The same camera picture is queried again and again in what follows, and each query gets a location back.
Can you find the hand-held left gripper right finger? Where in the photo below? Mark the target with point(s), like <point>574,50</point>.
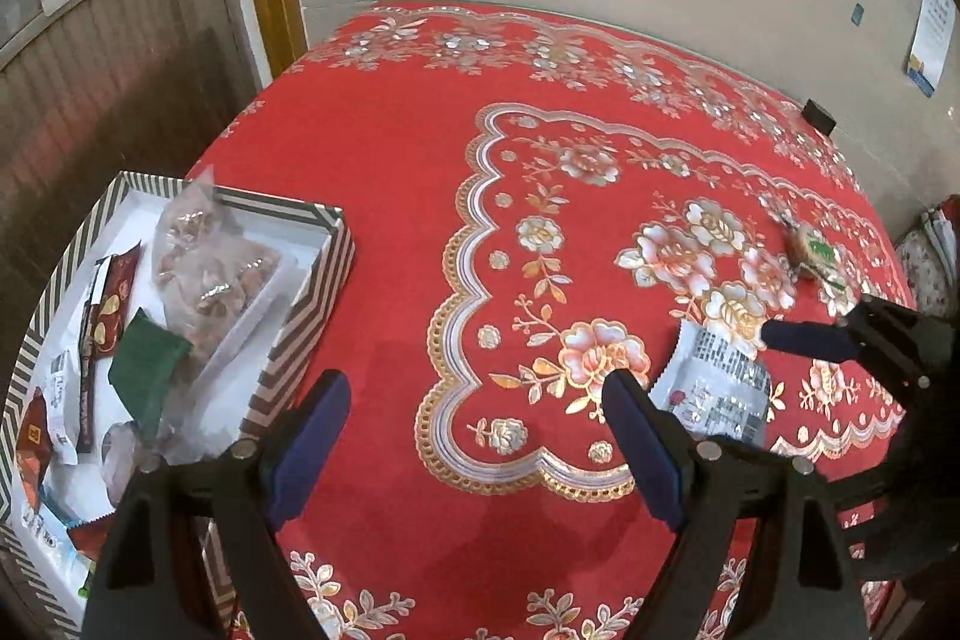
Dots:
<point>645,452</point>

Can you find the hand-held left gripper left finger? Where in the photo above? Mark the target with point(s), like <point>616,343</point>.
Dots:
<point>311,445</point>

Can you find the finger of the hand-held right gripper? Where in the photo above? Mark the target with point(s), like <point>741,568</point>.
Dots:
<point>810,338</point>
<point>877,460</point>

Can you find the striped gift box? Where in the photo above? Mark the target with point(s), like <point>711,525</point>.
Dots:
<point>315,280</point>

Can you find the clear bag of walnuts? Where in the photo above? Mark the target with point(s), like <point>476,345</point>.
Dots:
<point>187,220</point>
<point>225,302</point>

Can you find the dark green snack packet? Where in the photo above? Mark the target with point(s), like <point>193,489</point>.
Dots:
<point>146,362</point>

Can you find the dark snack bar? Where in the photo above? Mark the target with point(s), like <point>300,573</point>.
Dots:
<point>86,407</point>

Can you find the dark red snack packet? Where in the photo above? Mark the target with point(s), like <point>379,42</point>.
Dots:
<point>112,295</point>

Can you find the white barcode snack packet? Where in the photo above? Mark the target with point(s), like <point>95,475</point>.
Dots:
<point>61,415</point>

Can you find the orange snack packet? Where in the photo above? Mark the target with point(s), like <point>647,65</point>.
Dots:
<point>34,452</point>

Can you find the blue white snack packet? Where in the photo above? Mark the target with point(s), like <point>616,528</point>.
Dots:
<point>52,550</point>

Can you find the pile of folded cloth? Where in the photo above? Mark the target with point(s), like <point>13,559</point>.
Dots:
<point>934,257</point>

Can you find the small black box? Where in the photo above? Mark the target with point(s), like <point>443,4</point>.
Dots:
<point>820,117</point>

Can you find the red floral tablecloth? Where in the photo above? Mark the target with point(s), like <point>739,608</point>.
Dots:
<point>450,160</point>

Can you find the ribbed metal door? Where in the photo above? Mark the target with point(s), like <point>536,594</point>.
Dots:
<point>112,85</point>

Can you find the wall calendar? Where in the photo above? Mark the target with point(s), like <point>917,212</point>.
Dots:
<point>934,33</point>

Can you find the small blue wall sticker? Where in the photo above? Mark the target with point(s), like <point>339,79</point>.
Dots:
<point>859,12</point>

